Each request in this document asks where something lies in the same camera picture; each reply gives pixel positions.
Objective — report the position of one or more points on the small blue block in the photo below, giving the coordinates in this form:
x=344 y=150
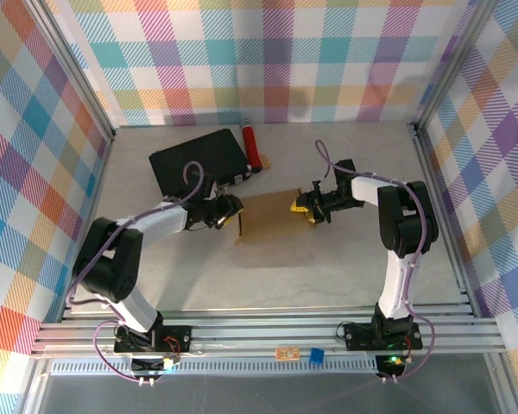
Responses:
x=317 y=355

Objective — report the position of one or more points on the aluminium side rail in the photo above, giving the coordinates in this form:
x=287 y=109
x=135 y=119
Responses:
x=96 y=194
x=424 y=151

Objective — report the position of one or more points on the red microphone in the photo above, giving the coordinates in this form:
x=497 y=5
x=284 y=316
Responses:
x=251 y=146

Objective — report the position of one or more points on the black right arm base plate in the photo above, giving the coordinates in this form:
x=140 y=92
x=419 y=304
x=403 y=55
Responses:
x=358 y=336

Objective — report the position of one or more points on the small black controller board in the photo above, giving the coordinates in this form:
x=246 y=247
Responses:
x=153 y=364
x=393 y=364

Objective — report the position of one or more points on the small orange circuit board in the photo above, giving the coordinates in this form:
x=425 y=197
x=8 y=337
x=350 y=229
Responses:
x=287 y=354

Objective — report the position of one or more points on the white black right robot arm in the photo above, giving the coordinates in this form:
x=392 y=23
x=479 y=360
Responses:
x=397 y=284

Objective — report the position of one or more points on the aluminium corner post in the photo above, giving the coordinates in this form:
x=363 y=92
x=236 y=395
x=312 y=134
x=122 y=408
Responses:
x=72 y=64
x=450 y=64

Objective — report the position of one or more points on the small tan wooden tag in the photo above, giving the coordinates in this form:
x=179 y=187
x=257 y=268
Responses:
x=266 y=161

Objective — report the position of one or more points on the brown cardboard paper box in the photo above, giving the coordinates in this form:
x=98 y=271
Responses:
x=272 y=220

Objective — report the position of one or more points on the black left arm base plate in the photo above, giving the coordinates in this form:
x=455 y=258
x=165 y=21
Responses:
x=179 y=340

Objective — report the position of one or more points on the aluminium frame rail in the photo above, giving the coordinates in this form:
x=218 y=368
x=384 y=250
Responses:
x=263 y=332

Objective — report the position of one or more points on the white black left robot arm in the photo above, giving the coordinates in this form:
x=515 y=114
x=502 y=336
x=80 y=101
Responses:
x=155 y=222

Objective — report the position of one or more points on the black hard case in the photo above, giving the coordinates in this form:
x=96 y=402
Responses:
x=185 y=157

